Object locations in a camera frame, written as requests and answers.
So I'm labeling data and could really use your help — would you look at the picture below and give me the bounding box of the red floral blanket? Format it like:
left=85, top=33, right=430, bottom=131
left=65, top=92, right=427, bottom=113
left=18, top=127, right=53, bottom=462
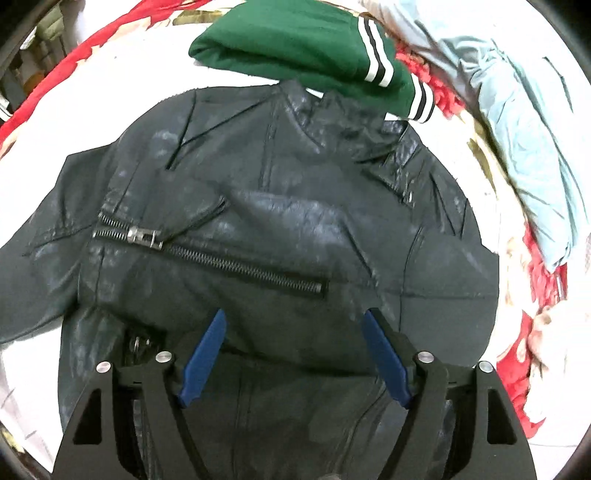
left=0, top=0, right=591, bottom=469

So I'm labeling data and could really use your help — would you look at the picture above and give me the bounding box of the black leather jacket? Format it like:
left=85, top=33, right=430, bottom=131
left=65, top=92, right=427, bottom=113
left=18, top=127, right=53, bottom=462
left=0, top=79, right=502, bottom=480

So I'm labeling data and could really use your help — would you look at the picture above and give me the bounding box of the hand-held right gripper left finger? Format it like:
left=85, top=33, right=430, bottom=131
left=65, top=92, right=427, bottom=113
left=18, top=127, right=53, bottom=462
left=52, top=308, right=228, bottom=480

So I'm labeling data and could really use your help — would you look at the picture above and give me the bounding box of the green striped-cuff garment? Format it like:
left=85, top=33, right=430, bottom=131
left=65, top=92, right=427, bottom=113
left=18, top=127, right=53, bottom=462
left=188, top=0, right=435, bottom=123

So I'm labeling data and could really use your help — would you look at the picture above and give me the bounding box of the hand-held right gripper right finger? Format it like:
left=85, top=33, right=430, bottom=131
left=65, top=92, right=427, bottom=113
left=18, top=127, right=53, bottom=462
left=361, top=308, right=539, bottom=480

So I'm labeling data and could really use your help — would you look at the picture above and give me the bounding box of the light blue garment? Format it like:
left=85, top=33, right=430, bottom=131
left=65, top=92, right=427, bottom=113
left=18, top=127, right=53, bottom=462
left=360, top=0, right=583, bottom=273

